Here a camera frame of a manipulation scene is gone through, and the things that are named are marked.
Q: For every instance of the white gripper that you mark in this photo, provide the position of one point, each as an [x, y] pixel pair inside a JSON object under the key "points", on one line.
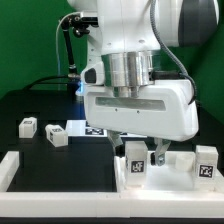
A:
{"points": [[161, 110]]}

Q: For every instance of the white square tabletop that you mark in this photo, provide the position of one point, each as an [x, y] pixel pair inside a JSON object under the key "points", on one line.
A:
{"points": [[177, 174]]}

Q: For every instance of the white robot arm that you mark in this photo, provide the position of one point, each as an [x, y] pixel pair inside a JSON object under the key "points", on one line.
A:
{"points": [[125, 89]]}

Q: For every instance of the white sheet with tags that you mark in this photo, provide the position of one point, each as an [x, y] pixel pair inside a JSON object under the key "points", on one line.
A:
{"points": [[81, 128]]}

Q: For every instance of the white U-shaped fence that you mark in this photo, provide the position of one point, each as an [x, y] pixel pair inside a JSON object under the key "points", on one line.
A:
{"points": [[125, 204]]}

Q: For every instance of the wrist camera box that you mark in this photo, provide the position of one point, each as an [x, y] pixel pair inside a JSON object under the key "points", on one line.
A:
{"points": [[94, 74]]}

